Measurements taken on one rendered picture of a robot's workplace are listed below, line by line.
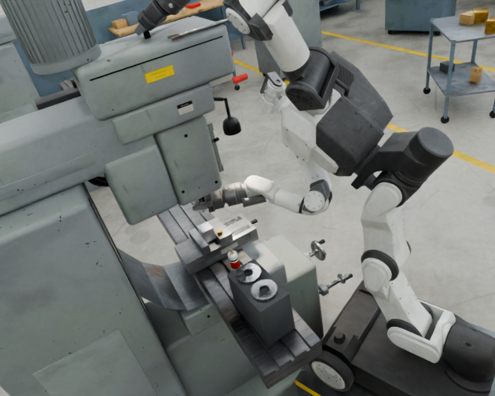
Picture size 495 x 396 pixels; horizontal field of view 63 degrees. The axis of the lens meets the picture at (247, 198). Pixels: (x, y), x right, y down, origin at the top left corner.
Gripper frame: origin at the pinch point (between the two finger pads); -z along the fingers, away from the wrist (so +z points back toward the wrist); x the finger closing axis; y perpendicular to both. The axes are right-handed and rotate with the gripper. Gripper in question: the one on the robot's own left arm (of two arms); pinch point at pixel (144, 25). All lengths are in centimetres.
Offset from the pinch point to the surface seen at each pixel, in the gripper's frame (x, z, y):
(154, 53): -11.3, 3.2, -8.3
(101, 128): -24.8, -19.7, -13.5
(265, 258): 8, -37, -102
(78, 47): -21.7, -7.2, 5.8
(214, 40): 2.0, 14.4, -17.0
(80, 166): -32.1, -30.4, -17.5
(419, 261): 96, -15, -215
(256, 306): -39, -14, -85
